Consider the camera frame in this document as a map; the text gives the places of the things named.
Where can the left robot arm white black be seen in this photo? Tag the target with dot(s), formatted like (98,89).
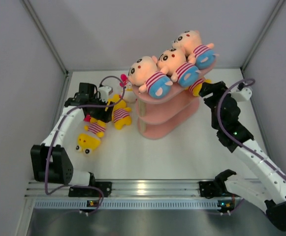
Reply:
(50,160)

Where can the pink three-tier shelf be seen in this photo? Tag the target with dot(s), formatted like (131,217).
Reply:
(158,117)

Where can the yellow chick plush striped shirt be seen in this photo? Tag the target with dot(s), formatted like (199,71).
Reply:
(90,140)

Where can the yellow bear striped shirt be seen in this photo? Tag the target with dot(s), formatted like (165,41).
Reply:
(120,113)
(196,87)

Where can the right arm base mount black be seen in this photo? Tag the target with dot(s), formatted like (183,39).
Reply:
(208,189)

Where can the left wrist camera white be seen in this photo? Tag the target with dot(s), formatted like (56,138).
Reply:
(105,92)

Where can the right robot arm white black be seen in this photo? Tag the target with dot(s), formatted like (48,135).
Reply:
(270,197)

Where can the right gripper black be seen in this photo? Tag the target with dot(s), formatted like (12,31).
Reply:
(208,88)

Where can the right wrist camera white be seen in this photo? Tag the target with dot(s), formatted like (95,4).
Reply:
(242,93)

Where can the white panda plush pink limbs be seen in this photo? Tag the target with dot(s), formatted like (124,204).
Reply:
(87,118)

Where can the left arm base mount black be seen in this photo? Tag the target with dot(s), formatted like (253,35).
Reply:
(100,188)

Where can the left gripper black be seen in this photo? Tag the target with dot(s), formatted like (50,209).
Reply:
(103,115)

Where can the white bird plush pink bow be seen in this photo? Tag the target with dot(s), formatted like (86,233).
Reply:
(125,84)

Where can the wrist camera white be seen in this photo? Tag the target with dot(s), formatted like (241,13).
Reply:
(105,92)
(242,93)

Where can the peach doll blue pants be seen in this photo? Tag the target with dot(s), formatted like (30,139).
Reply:
(146,75)
(191,42)
(174,64)

